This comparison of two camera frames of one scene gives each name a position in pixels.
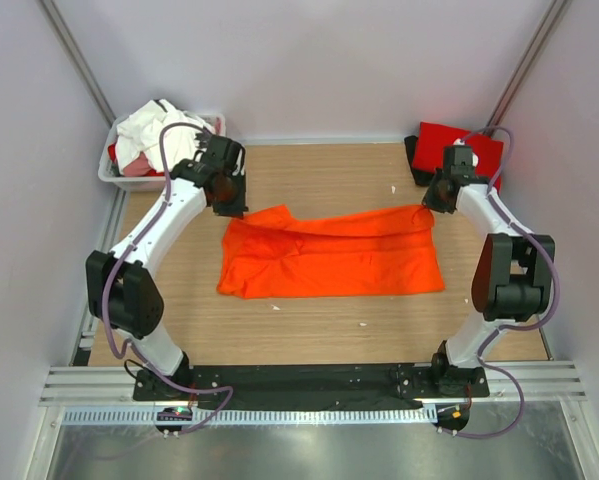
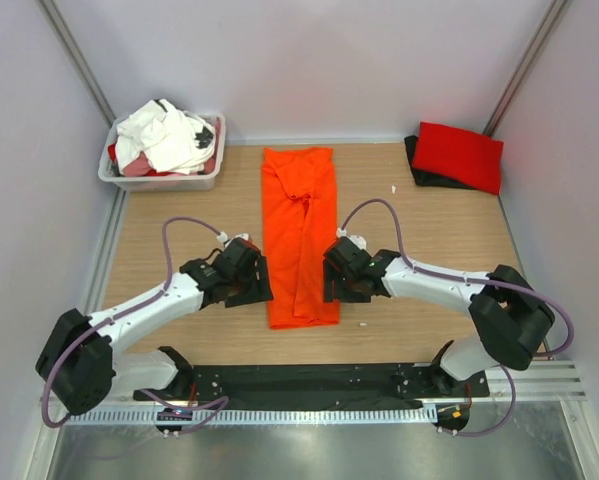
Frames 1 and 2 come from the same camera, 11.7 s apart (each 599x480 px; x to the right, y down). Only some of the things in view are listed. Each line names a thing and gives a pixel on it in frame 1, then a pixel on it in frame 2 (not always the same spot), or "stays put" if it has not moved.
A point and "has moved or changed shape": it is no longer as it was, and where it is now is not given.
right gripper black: x=431 y=201 → x=330 y=274
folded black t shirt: x=422 y=177 stays put
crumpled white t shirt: x=140 y=132 stays put
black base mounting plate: x=311 y=384 stays put
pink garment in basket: x=137 y=167 stays put
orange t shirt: x=272 y=253 has moved or changed shape
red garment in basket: x=112 y=152 stays put
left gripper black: x=237 y=208 → x=260 y=289
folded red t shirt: x=431 y=140 stays put
